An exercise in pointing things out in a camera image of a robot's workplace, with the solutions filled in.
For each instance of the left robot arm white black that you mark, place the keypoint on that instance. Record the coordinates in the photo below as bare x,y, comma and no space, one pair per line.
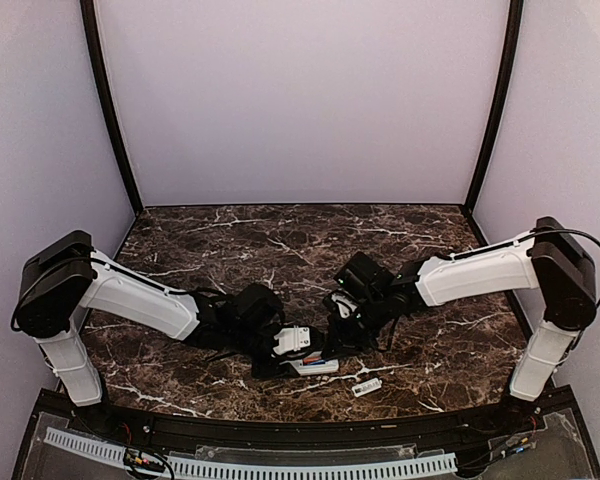
72,274

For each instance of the black front rail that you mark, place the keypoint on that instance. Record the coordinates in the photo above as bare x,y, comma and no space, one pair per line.
465,429

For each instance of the black frame post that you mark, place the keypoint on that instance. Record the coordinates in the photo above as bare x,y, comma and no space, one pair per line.
106,100
505,70

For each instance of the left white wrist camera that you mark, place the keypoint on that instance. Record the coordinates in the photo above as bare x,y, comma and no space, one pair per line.
291,340

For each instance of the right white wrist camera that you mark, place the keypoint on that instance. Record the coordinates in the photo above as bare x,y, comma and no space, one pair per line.
341,304

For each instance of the right black frame post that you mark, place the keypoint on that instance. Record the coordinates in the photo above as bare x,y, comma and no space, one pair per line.
505,70

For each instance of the white slotted cable duct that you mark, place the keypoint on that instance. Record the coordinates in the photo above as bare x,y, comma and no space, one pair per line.
182,467

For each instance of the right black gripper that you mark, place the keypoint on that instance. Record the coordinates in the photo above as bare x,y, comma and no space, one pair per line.
342,345

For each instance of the white battery cover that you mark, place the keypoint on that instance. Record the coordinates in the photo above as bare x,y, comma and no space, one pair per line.
366,387

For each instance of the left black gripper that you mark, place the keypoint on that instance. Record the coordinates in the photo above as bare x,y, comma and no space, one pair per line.
276,371

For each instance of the left black frame post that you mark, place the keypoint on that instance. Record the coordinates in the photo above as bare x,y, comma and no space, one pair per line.
106,100

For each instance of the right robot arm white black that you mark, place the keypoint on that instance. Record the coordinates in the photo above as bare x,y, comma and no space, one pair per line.
547,258

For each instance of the white remote control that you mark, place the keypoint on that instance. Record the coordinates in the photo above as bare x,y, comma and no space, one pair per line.
331,366

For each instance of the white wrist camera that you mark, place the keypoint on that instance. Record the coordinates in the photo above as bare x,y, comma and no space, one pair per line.
291,340
341,304

